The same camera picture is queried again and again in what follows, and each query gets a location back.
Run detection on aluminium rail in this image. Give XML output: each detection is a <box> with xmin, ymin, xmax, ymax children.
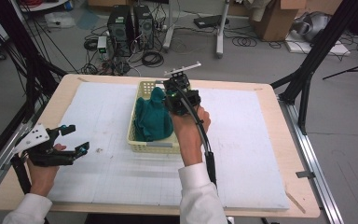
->
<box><xmin>0</xmin><ymin>102</ymin><xmax>43</xmax><ymax>204</ymax></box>
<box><xmin>277</xmin><ymin>98</ymin><xmax>345</xmax><ymax>224</ymax></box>

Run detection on person's right hand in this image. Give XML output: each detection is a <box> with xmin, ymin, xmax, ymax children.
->
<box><xmin>170</xmin><ymin>105</ymin><xmax>213</xmax><ymax>168</ymax></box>

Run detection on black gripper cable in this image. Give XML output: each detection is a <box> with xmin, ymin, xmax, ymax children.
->
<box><xmin>175</xmin><ymin>85</ymin><xmax>218</xmax><ymax>189</ymax></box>

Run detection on person's left hand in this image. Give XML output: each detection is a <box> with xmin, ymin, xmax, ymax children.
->
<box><xmin>27</xmin><ymin>143</ymin><xmax>67</xmax><ymax>198</ymax></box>

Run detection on pale yellow plastic basket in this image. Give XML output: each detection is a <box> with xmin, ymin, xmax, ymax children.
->
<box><xmin>126</xmin><ymin>79</ymin><xmax>194</xmax><ymax>155</ymax></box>

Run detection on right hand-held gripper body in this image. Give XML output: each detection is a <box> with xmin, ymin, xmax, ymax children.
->
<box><xmin>162</xmin><ymin>62</ymin><xmax>202</xmax><ymax>118</ymax></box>

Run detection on black metal frame post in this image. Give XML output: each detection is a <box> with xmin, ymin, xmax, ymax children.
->
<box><xmin>269</xmin><ymin>0</ymin><xmax>358</xmax><ymax>136</ymax></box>
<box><xmin>0</xmin><ymin>0</ymin><xmax>68</xmax><ymax>124</ymax></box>

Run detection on teal cloth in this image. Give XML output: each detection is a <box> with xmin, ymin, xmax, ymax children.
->
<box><xmin>132</xmin><ymin>86</ymin><xmax>174</xmax><ymax>143</ymax></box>

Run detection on white floor board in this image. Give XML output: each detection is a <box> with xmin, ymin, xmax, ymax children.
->
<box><xmin>284</xmin><ymin>30</ymin><xmax>352</xmax><ymax>58</ymax></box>

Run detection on flat black box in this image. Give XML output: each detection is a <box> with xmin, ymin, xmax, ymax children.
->
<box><xmin>193</xmin><ymin>14</ymin><xmax>230</xmax><ymax>30</ymax></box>

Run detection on silver grey bag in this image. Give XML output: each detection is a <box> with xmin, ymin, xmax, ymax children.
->
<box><xmin>291</xmin><ymin>11</ymin><xmax>333</xmax><ymax>44</ymax></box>

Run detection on black computer tower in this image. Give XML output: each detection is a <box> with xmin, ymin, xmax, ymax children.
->
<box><xmin>106</xmin><ymin>4</ymin><xmax>135</xmax><ymax>59</ymax></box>
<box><xmin>132</xmin><ymin>4</ymin><xmax>155</xmax><ymax>51</ymax></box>

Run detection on small white power box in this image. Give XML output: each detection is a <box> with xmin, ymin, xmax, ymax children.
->
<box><xmin>96</xmin><ymin>35</ymin><xmax>109</xmax><ymax>61</ymax></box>

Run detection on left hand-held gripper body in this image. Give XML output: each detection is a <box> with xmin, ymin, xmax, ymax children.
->
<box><xmin>11</xmin><ymin>122</ymin><xmax>76</xmax><ymax>168</ymax></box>

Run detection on grey rail bracket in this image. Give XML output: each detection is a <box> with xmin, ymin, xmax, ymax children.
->
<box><xmin>295</xmin><ymin>170</ymin><xmax>317</xmax><ymax>180</ymax></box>

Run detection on black tripod leg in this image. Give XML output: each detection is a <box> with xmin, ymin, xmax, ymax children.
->
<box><xmin>322</xmin><ymin>60</ymin><xmax>358</xmax><ymax>81</ymax></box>

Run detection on brown cardboard box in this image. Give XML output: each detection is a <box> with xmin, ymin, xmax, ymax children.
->
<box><xmin>252</xmin><ymin>0</ymin><xmax>308</xmax><ymax>43</ymax></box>

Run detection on black gripper strap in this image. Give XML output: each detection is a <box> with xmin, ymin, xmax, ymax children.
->
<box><xmin>10</xmin><ymin>153</ymin><xmax>33</xmax><ymax>196</ymax></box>

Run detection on white stand leg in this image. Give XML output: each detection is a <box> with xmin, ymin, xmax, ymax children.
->
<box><xmin>162</xmin><ymin>0</ymin><xmax>177</xmax><ymax>53</ymax></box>
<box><xmin>215</xmin><ymin>0</ymin><xmax>231</xmax><ymax>60</ymax></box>

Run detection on round white table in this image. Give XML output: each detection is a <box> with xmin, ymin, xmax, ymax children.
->
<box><xmin>18</xmin><ymin>0</ymin><xmax>70</xmax><ymax>13</ymax></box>

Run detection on thin coiled black cable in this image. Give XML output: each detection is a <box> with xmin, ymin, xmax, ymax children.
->
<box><xmin>230</xmin><ymin>35</ymin><xmax>258</xmax><ymax>49</ymax></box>

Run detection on white foam board mat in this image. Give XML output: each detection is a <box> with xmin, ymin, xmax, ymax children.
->
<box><xmin>47</xmin><ymin>81</ymin><xmax>291</xmax><ymax>211</ymax></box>

